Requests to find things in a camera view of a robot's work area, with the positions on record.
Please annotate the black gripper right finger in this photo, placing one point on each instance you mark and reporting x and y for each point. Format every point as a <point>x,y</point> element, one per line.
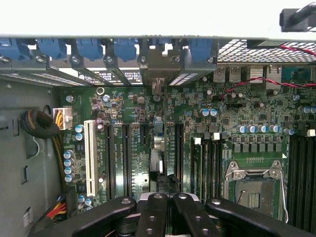
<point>192,217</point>

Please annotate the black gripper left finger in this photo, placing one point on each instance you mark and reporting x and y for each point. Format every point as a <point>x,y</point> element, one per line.
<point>153,214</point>

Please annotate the long black expansion slot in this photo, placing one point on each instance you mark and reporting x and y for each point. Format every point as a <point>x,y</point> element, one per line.
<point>179,153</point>
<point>127,160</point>
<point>109,160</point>

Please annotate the CPU socket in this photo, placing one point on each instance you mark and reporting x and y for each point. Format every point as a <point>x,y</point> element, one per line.
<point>254,192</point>

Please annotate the short black expansion slot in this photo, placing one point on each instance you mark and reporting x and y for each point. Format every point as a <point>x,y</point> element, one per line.
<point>144,134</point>

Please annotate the white expansion slot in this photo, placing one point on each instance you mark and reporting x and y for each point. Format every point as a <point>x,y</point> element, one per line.
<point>90,153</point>

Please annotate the metal locking lever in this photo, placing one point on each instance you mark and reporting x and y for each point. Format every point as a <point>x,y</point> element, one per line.
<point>285,197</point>

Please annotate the green motherboard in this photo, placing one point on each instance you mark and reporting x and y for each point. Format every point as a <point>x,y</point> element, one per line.
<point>222,118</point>

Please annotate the open black PC case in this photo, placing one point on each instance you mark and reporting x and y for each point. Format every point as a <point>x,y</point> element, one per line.
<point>24,172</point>

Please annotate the blue card retention clip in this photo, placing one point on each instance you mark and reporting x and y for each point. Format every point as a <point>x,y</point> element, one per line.
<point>200,49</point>
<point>125,50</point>
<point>11,49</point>
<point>89,49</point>
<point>51,48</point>

